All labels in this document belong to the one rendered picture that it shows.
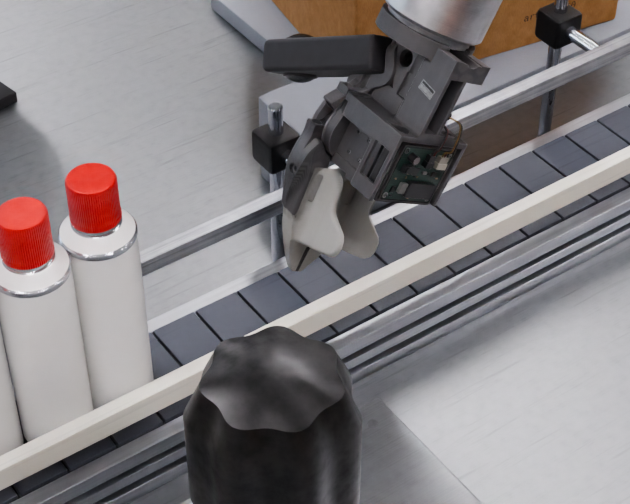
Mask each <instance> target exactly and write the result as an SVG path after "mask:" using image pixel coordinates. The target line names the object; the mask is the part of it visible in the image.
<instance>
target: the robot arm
mask: <svg viewBox="0 0 630 504"><path fill-rule="evenodd" d="M385 1H386V3H384V4H383V6H382V8H381V10H380V12H379V14H378V17H377V19H376V21H375V22H376V25H377V26H378V28H379V29H380V30H381V31H382V32H383V33H385V34H386V35H387V36H388V37H385V36H380V35H375V34H366V35H345V36H325V37H313V36H311V35H309V34H303V33H299V34H294V35H291V36H289V37H287V38H285V39H268V40H267V41H266V42H265V44H264V54H263V69H264V70H265V71H266V72H270V73H277V74H283V76H284V77H286V78H287V79H289V80H291V81H293V82H296V83H306V82H310V81H312V80H314V79H317V78H318V77H348V79H347V82H344V81H340V82H339V84H338V86H337V88H335V89H334V90H332V91H331V92H329V93H327V94H326V95H324V97H323V98H324V100H323V101H322V103H321V104H320V106H319V107H318V109H317V110H316V111H315V113H314V115H313V117H312V118H308V119H307V121H306V125H305V128H304V130H303V132H302V134H301V135H300V137H299V138H298V140H297V141H296V143H295V145H294V147H293V149H292V151H291V153H290V155H289V158H288V161H287V164H286V169H285V175H284V184H283V193H282V204H283V206H284V207H283V216H282V230H283V244H284V252H285V257H286V261H287V265H288V267H289V268H290V269H291V270H292V271H302V270H303V269H305V268H306V267H307V266H308V265H309V264H311V263H312V262H313V261H314V260H315V259H317V258H318V257H319V256H320V255H321V254H324V255H326V256H328V257H335V256H337V255H338V254H339V253H340V251H341V250H343V251H346V252H348V253H350V254H352V255H355V256H357V257H359V258H363V259H365V258H369V257H371V256H372V255H373V254H374V253H375V251H376V249H377V247H378V244H379V237H378V234H377V232H376V229H375V227H374V224H373V222H372V219H371V211H372V208H373V206H374V204H375V202H376V201H382V202H394V203H406V204H418V205H427V204H428V205H429V203H430V204H431V205H432V206H436V204H437V203H438V201H439V199H440V197H441V195H442V193H443V191H444V189H445V187H446V185H447V183H448V181H449V180H450V178H451V176H452V174H453V172H454V170H455V168H456V166H457V164H458V162H459V160H460V158H461V157H462V155H463V153H464V151H465V149H466V147H467V145H468V144H466V143H465V142H464V141H462V140H461V136H462V131H463V126H462V124H461V123H460V122H459V121H457V120H456V119H454V118H452V117H451V116H452V114H451V112H452V110H453V108H454V106H455V104H456V102H457V101H458V99H459V97H460V95H461V93H462V91H463V89H464V87H465V85H466V83H470V84H476V85H481V86H482V84H483V82H484V80H485V78H486V76H487V75H488V73H489V71H490V69H491V68H490V67H488V66H487V65H486V64H484V63H483V62H482V61H480V60H479V59H477V58H476V57H475V56H473V53H474V51H475V45H478V44H480V43H481V42H482V41H483V39H484V37H485V35H486V33H487V31H488V29H489V27H490V25H491V23H492V21H493V19H494V17H495V15H496V13H497V11H498V9H499V7H500V5H501V3H502V1H503V0H385ZM449 119H451V120H453V121H455V122H457V123H458V124H459V127H460V129H459V134H458V137H457V136H456V135H455V134H454V133H452V132H451V131H450V130H449V129H447V127H446V126H445V124H446V122H447V120H449ZM452 159H453V160H452ZM331 161H332V162H333V163H334V164H336V165H337V166H338V167H339V168H337V169H329V168H328V166H329V162H331ZM451 161H452V162H451ZM450 163H451V164H450ZM449 164H450V166H449ZM448 166H449V167H448ZM447 168H448V169H447ZM446 170H447V171H446ZM445 172H446V173H445ZM444 174H445V175H444ZM443 176H444V177H443ZM442 178H443V179H442ZM441 180H442V181H441ZM440 182H441V183H440ZM439 184H440V185H439ZM438 186H439V187H438ZM437 188H438V189H437Z"/></svg>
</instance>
